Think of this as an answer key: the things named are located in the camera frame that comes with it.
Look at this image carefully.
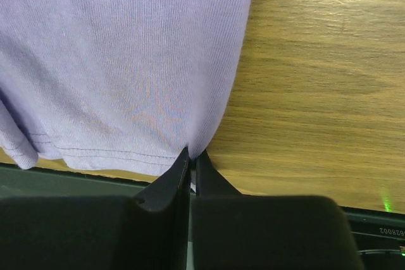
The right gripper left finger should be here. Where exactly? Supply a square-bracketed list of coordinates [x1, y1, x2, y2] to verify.
[1, 149, 190, 269]

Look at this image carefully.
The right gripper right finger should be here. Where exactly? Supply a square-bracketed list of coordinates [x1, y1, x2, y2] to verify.
[192, 152, 364, 269]

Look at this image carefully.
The lavender t shirt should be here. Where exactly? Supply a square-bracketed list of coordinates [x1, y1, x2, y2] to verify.
[1, 0, 251, 176]

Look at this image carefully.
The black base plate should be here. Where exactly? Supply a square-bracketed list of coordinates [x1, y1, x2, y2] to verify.
[1, 163, 404, 269]

